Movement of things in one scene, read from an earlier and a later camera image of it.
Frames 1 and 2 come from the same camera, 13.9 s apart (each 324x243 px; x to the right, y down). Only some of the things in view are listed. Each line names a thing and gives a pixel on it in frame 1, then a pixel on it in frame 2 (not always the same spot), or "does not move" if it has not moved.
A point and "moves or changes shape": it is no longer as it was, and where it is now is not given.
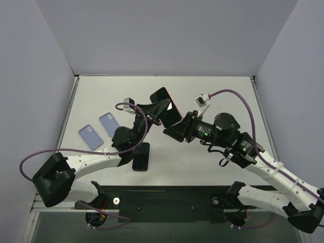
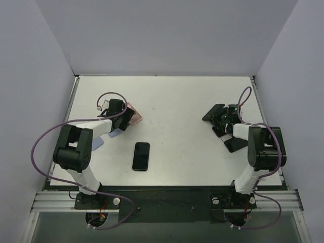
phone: [169, 115] moves or changes shape
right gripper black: [188, 127] to [219, 121]
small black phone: [140, 161] does not move
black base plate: [172, 204] does not move
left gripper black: [148, 114] to [127, 115]
